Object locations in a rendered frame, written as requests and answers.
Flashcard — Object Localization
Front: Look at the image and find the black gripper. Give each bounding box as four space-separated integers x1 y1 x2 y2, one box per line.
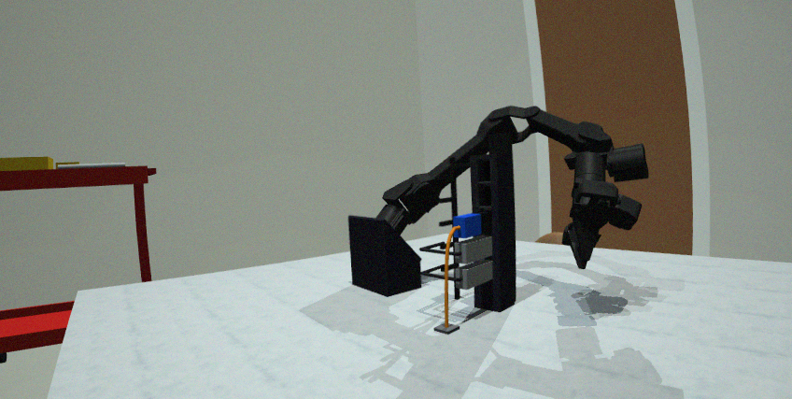
562 173 618 269

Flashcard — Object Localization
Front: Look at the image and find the black post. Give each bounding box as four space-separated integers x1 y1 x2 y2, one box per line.
470 133 516 312

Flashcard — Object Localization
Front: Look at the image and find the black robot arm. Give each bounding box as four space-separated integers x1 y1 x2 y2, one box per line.
376 106 648 235

